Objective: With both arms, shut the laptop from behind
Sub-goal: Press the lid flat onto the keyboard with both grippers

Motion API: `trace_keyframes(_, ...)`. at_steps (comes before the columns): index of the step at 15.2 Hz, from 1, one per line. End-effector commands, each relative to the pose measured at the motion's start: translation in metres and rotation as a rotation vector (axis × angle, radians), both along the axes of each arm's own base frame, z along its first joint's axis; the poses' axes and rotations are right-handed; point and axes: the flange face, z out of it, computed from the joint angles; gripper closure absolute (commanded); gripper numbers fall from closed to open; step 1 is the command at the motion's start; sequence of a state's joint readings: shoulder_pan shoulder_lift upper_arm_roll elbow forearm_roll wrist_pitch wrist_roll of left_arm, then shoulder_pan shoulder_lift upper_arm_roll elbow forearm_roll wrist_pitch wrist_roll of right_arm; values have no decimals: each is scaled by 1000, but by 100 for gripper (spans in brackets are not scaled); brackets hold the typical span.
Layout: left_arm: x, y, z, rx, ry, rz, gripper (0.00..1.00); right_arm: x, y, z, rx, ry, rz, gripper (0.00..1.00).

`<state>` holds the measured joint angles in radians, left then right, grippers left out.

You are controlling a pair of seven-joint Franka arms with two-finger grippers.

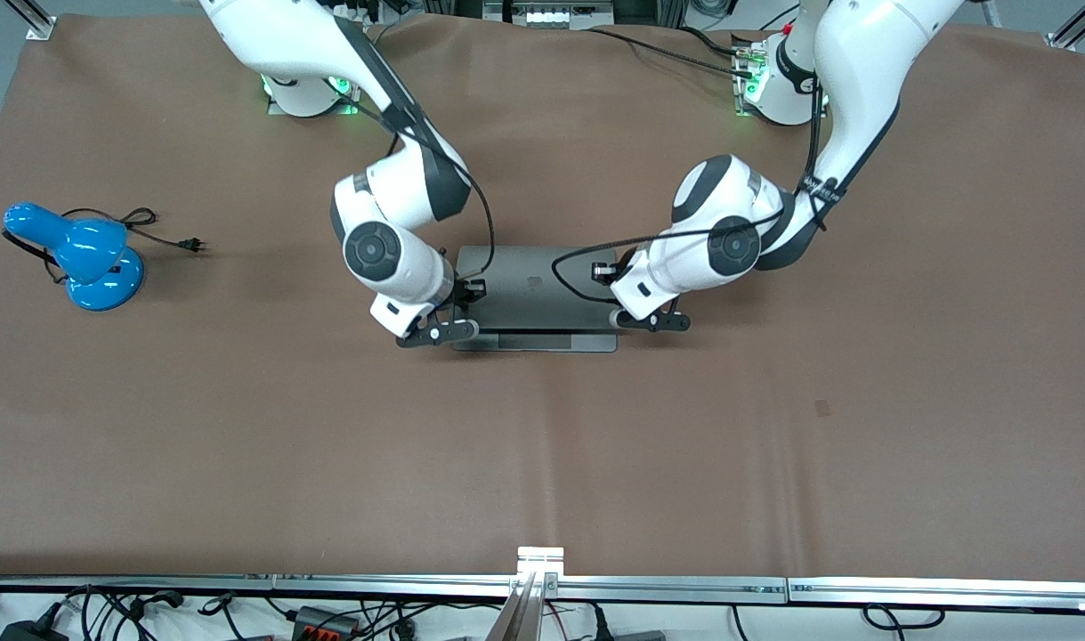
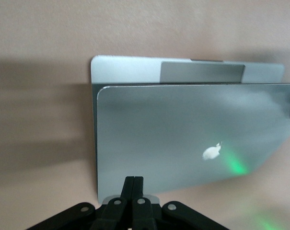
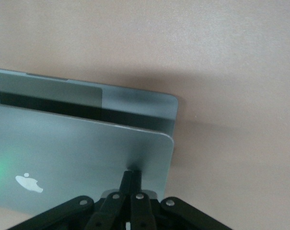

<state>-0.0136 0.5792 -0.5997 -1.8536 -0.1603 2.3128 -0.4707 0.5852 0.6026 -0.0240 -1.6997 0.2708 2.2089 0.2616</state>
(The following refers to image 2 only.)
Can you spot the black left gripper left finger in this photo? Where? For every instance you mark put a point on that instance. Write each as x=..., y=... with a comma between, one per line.
x=125, y=208

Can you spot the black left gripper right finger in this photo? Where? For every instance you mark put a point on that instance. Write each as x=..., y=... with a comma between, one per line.
x=140, y=210

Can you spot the silver laptop with apple logo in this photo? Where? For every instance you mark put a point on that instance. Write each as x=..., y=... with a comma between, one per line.
x=159, y=131

